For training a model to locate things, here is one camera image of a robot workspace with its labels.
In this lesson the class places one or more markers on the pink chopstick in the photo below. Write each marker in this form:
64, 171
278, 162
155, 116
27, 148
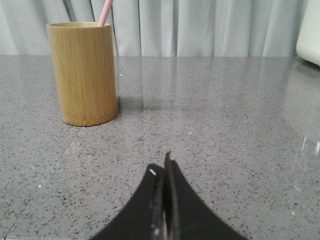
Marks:
105, 12

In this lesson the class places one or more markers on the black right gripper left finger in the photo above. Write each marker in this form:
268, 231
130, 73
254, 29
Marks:
142, 218

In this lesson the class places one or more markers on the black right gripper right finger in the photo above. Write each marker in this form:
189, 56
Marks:
187, 217

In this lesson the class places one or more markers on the white appliance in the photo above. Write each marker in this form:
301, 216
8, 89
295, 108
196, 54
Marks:
308, 42

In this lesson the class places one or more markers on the white curtain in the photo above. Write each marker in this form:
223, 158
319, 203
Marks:
166, 28

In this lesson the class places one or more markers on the bamboo cylinder holder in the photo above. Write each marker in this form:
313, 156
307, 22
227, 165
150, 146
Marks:
84, 71

